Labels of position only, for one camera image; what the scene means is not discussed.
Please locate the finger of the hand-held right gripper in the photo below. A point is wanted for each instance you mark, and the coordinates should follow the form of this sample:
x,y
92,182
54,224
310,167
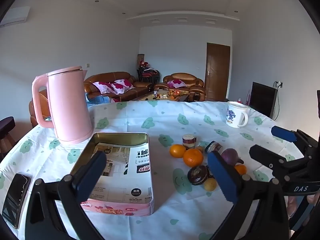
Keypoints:
x,y
282,133
265,156

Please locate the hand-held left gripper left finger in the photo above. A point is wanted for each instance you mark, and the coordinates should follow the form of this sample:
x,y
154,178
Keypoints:
x,y
91,177

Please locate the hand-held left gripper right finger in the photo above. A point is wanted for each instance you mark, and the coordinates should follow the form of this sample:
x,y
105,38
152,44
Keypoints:
x,y
222,177

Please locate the small yellow potato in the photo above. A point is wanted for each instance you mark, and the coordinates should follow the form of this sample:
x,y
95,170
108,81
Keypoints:
x,y
209,185

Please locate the small mandarin orange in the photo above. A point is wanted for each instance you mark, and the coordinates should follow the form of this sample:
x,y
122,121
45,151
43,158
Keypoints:
x,y
241,169

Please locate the purple passion fruit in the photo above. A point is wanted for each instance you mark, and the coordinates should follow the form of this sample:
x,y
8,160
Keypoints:
x,y
230,156

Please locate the chocolate donut cake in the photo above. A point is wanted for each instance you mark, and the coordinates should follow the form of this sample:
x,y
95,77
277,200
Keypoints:
x,y
197,175

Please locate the dark cake roll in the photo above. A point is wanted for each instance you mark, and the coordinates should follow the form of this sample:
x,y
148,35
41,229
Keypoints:
x,y
213,147

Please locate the large mandarin orange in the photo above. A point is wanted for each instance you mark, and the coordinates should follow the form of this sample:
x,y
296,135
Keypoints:
x,y
193,158

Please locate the brown round fruit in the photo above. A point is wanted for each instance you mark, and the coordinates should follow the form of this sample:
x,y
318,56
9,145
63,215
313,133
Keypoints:
x,y
200,149

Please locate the small layered cake cup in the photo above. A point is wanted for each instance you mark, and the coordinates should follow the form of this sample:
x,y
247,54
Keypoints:
x,y
188,142

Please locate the pink metal tin box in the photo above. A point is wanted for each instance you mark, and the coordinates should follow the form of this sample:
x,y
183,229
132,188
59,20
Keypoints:
x,y
120,138

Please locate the medium mandarin orange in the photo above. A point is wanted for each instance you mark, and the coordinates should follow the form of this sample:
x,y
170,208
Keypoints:
x,y
177,150

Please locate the person's right hand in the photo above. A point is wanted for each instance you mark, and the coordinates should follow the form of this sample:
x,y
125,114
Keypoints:
x,y
290,206

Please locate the printed paper sheet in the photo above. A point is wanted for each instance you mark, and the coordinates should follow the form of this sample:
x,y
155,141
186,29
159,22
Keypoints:
x,y
130,180

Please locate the black television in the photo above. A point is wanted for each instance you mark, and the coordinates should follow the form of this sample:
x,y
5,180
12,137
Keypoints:
x,y
262,98

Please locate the white printed mug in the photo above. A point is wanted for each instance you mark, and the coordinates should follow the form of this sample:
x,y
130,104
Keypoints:
x,y
233,116

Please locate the pink electric kettle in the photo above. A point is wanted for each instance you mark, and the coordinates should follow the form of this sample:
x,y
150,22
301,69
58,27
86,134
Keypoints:
x,y
67,105

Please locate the blue checked cloth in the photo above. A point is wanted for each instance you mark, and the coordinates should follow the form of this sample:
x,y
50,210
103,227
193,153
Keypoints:
x,y
98,99

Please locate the black smartphone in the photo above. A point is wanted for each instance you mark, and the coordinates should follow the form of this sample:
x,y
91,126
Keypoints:
x,y
15,200

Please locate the white tablecloth with green clouds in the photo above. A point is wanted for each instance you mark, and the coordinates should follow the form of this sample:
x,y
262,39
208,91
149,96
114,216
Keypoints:
x,y
150,115

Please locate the brown leather chair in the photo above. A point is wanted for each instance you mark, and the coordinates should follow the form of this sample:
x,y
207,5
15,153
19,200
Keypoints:
x,y
43,105

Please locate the brown wooden door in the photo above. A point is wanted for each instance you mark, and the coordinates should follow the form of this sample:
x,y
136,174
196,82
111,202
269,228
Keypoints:
x,y
217,72

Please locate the floral pink pillow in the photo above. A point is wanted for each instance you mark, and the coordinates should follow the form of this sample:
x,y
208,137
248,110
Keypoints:
x,y
122,85
177,83
102,87

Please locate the dark wooden stool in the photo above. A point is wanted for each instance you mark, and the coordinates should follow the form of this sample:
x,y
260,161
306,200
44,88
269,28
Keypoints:
x,y
6,127

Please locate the cluttered coffee table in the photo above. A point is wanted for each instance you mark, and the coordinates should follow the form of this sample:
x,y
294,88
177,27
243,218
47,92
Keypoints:
x,y
160,96

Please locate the long brown leather sofa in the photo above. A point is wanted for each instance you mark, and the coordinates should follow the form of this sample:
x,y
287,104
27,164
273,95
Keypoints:
x,y
112,76

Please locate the brown leather armchair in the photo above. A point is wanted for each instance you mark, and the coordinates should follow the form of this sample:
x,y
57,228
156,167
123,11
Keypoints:
x,y
185,76

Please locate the stack of dark chairs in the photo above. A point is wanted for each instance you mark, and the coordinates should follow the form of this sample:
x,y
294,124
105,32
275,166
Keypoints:
x,y
148,76

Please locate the tall patterned vase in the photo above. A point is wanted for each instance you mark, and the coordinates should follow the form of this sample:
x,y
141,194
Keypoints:
x,y
141,60

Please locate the white air conditioner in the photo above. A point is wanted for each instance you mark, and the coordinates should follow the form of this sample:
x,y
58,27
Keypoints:
x,y
15,16

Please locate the wall socket with plug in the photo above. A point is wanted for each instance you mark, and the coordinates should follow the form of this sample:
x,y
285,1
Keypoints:
x,y
279,84

